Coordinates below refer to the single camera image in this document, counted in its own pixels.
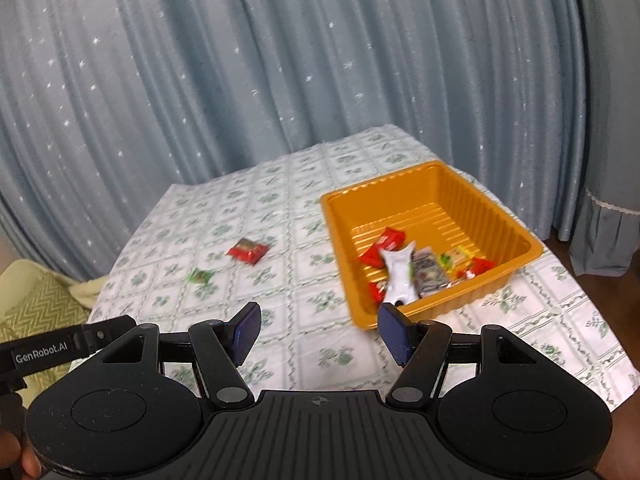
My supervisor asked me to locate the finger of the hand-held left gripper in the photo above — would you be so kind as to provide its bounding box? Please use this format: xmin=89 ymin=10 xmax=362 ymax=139
xmin=82 ymin=315 xmax=137 ymax=357

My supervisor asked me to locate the clear grey snack packet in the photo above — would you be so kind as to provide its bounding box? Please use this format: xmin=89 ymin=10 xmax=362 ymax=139
xmin=411 ymin=246 xmax=452 ymax=300

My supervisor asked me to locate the person's left hand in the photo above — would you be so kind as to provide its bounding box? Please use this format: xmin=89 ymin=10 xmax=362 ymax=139
xmin=0 ymin=395 xmax=43 ymax=480

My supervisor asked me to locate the pale yellow cloth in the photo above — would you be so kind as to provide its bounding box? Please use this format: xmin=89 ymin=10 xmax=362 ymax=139
xmin=65 ymin=274 xmax=119 ymax=312

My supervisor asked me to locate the orange plastic tray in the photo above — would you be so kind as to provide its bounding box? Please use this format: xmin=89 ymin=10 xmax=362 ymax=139
xmin=320 ymin=160 xmax=545 ymax=332

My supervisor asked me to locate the floral tablecloth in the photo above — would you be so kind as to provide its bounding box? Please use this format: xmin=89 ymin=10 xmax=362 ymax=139
xmin=87 ymin=125 xmax=640 ymax=411

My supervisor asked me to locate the blue curtain with lace trim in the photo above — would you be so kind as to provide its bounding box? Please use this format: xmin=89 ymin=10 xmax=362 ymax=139
xmin=569 ymin=0 xmax=640 ymax=279

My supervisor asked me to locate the blue starry curtain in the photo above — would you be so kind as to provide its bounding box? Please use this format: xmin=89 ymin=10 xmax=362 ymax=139
xmin=0 ymin=0 xmax=587 ymax=281

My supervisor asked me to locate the white snack packet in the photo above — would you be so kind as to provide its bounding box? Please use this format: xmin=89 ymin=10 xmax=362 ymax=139
xmin=381 ymin=241 xmax=420 ymax=307

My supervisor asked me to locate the red snack packet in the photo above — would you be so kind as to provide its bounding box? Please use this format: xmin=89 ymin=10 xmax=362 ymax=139
xmin=227 ymin=237 xmax=271 ymax=265
xmin=359 ymin=245 xmax=389 ymax=269

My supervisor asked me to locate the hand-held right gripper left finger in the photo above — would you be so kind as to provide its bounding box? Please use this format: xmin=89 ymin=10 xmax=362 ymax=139
xmin=100 ymin=301 xmax=262 ymax=412

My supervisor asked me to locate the yellow-green chevron cushion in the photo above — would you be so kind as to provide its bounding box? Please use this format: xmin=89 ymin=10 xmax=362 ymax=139
xmin=0 ymin=259 xmax=93 ymax=411

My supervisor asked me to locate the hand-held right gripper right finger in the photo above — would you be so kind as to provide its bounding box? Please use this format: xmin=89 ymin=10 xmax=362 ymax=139
xmin=377 ymin=301 xmax=538 ymax=411

